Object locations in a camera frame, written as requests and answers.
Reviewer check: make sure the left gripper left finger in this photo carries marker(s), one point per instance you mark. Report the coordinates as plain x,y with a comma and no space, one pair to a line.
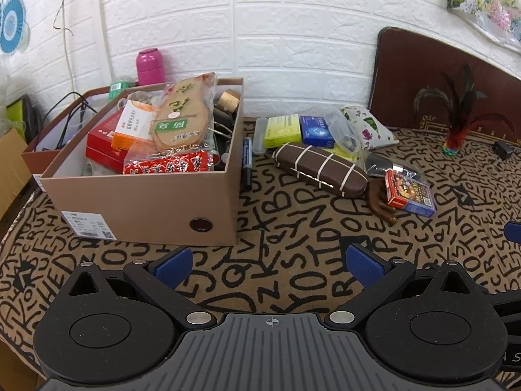
156,282

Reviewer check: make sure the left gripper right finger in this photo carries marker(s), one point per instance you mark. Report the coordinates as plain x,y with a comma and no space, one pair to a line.
381,281

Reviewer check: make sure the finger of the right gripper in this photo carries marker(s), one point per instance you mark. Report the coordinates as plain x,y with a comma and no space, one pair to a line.
512,232

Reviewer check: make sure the brown wooden comb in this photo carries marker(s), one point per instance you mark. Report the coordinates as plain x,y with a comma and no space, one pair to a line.
377,201

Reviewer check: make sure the playing card box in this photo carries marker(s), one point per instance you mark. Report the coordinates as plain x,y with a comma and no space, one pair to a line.
409,194

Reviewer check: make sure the brown striped glasses case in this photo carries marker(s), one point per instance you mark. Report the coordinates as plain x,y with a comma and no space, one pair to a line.
324,170

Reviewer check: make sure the clear plastic container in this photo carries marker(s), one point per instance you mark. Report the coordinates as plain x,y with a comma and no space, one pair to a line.
342,131

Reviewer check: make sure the blue medicine box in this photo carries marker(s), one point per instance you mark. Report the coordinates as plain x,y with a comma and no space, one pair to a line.
315,132

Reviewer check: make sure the small black adapter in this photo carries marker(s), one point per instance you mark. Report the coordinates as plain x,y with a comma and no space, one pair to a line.
503,150

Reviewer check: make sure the letter pattern table mat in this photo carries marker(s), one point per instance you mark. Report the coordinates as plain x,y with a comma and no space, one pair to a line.
287,257

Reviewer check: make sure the black item in plastic bag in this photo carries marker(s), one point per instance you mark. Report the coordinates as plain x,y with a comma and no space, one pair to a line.
376,166

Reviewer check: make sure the brown cardboard box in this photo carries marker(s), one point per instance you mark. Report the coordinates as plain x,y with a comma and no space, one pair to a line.
198,208

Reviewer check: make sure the red snack packet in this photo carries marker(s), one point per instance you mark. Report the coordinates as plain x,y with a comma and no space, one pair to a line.
200,161

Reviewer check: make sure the feather shuttlecock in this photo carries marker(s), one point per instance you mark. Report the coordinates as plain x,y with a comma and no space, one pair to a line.
459,107

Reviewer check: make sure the white patterned fabric pouch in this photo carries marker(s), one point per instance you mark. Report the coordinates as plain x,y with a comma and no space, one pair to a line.
372,133

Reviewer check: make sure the red box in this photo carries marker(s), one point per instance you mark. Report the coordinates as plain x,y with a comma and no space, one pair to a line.
99,145

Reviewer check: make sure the tan snack packet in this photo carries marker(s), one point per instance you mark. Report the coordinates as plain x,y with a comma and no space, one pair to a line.
185,113

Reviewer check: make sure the black marker pen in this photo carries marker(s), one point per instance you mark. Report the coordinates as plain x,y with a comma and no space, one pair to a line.
247,165

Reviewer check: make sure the orange white packet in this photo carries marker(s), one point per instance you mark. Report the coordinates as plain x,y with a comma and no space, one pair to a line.
134,124

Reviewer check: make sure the yellow-green medicine box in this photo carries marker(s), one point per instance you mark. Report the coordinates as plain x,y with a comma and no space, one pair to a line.
281,130

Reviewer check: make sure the dark wooden chair back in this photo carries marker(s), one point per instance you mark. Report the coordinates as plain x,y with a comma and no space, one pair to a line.
407,62

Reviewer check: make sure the pink thermos bottle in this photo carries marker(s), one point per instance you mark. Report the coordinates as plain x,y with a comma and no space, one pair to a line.
150,67

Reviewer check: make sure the blue white fan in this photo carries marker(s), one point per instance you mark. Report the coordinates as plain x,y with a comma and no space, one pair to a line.
15,32

